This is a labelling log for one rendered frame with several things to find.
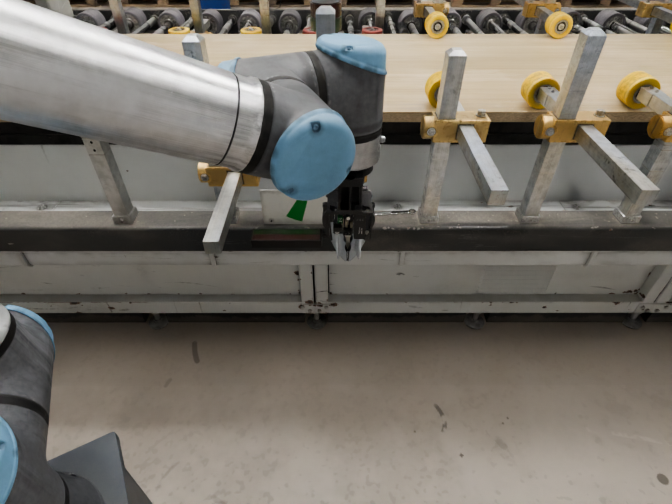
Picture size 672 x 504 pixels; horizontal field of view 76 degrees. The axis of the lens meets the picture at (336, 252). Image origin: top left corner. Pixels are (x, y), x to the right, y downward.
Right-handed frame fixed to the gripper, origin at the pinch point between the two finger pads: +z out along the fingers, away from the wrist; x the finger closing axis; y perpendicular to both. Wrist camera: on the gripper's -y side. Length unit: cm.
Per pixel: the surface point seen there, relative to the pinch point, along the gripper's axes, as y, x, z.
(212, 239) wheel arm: -0.7, -24.8, -2.4
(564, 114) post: -25, 45, -16
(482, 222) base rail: -26.2, 34.3, 12.0
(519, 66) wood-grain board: -81, 55, -9
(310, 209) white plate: -25.0, -8.5, 7.5
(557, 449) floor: -3, 67, 83
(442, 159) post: -25.6, 21.4, -5.6
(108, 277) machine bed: -52, -85, 55
